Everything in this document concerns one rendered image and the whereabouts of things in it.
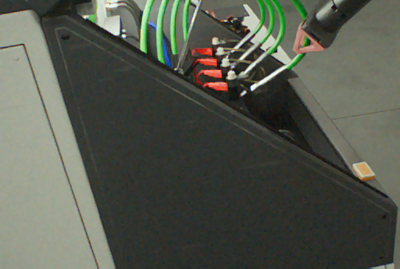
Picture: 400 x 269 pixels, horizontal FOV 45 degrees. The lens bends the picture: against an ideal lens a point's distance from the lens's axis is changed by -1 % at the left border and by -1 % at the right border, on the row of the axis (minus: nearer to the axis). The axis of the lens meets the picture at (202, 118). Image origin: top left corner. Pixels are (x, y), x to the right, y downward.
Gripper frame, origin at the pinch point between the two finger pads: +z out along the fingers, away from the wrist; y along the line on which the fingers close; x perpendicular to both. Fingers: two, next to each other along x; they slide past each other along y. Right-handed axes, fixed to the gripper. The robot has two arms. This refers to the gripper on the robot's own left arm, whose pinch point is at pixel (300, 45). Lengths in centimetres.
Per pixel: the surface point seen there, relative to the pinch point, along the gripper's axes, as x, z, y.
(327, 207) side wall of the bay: 23.2, 6.3, 23.6
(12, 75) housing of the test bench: -35, 1, 46
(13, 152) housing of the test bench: -28, 12, 52
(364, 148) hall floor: 88, 125, -116
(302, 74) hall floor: 50, 185, -195
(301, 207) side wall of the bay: 18.9, 7.6, 26.5
